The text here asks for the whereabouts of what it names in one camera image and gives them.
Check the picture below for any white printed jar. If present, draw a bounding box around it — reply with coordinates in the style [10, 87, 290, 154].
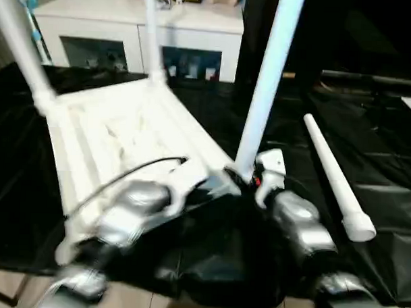
[186, 55, 202, 79]

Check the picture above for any black metal rail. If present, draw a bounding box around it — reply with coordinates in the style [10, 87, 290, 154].
[321, 70, 411, 88]

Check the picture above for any white sideboard cabinet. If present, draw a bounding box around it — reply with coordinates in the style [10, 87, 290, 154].
[30, 0, 245, 84]

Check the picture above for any black white patterned figurine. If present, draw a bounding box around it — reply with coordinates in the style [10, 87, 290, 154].
[105, 51, 124, 70]

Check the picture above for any black mat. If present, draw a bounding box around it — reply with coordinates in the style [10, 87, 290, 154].
[0, 60, 411, 308]

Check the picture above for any white plastic table top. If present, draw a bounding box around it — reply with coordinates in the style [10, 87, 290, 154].
[29, 72, 249, 273]

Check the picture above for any white plastic table leg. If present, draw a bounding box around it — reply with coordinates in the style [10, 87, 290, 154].
[140, 0, 171, 86]
[298, 113, 382, 242]
[233, 0, 306, 182]
[0, 0, 63, 118]

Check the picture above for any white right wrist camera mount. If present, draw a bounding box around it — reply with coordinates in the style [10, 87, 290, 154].
[254, 148, 287, 208]

